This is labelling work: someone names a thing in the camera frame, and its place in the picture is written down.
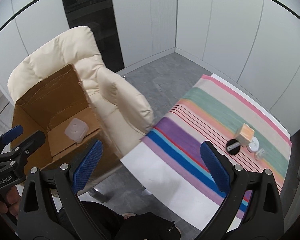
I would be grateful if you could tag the orange cube box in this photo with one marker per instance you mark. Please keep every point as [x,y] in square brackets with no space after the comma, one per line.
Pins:
[244,135]

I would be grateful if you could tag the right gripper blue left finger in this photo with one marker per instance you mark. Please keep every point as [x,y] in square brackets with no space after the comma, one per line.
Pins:
[85,163]

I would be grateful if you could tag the white round compact case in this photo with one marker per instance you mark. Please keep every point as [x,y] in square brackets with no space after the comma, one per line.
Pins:
[254,145]

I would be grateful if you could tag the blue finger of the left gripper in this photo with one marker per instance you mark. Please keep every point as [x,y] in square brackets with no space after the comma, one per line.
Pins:
[11,135]

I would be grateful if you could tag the white square plastic container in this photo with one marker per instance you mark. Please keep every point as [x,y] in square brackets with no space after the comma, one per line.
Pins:
[76,130]

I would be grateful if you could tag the black round powder puff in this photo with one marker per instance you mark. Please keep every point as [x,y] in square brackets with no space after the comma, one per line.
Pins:
[233,147]

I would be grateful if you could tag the brown cardboard box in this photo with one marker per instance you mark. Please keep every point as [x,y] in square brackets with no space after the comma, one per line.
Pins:
[50,106]

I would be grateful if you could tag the clear plastic round container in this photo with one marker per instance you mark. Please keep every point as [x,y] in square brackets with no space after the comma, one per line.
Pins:
[259,155]

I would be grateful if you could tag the cream padded armchair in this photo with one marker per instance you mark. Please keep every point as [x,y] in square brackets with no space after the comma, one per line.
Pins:
[124,111]

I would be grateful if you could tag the black glass cabinet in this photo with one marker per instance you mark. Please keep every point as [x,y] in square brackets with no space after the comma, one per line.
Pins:
[99,16]

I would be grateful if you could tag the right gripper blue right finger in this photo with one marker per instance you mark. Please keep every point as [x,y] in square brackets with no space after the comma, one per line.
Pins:
[212,160]

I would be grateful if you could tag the person's left hand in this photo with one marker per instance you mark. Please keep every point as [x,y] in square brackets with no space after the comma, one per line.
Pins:
[11,202]

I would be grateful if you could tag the striped colourful blanket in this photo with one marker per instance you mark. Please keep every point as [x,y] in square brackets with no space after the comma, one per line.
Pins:
[213,110]

